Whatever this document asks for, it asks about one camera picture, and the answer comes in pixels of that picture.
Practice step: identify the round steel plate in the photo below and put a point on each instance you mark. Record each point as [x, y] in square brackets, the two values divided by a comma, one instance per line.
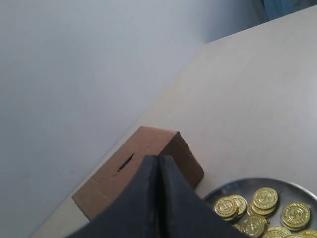
[233, 202]

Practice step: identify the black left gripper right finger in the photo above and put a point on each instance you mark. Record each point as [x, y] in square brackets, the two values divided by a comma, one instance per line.
[181, 212]

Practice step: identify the brown cardboard slotted box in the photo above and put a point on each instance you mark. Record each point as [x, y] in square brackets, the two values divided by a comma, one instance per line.
[107, 183]

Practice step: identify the gold coin right side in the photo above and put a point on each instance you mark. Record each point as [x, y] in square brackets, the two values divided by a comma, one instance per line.
[295, 216]

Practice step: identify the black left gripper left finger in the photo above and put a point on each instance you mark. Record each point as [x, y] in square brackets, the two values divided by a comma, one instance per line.
[133, 213]

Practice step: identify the gold coin upper pile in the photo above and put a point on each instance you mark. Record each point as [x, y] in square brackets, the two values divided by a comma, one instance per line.
[265, 198]

